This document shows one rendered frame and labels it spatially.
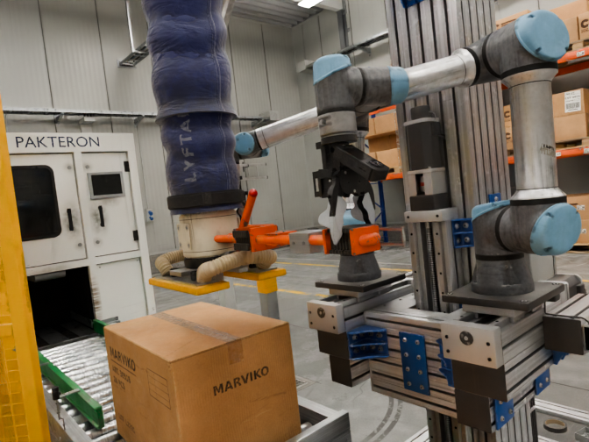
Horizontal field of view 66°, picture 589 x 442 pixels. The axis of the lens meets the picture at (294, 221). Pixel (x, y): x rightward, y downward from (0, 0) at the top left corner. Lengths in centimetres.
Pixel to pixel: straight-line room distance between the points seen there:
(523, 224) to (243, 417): 92
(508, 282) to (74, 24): 1047
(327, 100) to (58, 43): 1009
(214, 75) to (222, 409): 94
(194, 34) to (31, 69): 926
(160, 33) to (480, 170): 101
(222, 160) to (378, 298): 69
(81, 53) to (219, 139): 967
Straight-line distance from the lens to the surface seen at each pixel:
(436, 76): 117
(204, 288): 120
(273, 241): 106
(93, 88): 1075
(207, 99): 132
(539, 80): 117
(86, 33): 1109
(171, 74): 134
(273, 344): 145
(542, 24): 118
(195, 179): 129
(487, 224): 123
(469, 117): 148
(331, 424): 160
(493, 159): 158
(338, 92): 90
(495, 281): 124
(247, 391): 143
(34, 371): 191
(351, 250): 87
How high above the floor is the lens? 134
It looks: 3 degrees down
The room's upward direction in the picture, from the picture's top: 6 degrees counter-clockwise
